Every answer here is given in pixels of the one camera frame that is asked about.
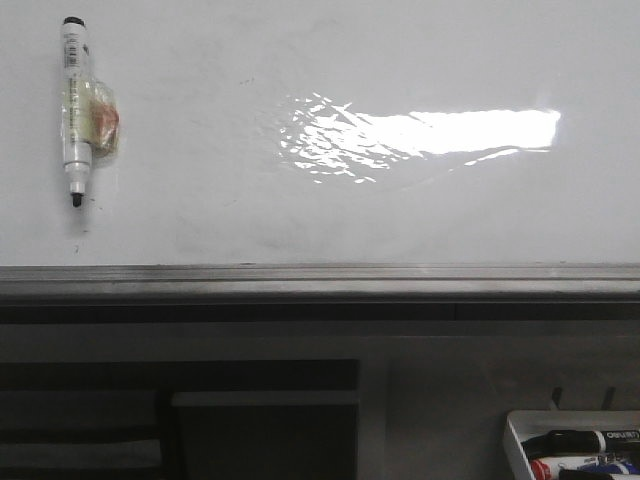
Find white black-tipped whiteboard marker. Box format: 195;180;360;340
61;16;120;208

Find dark cabinet below whiteboard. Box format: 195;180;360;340
1;359;360;479

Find white whiteboard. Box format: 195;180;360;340
1;1;639;266

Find white plastic marker tray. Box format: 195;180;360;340
503;410;639;479

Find black capped marker in tray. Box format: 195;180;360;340
522;430;639;459

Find red capped marker in tray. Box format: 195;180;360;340
529;456;605;480

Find blue capped marker in tray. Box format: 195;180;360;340
580;459;639;475

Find aluminium whiteboard bottom rail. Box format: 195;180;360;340
1;263;639;304

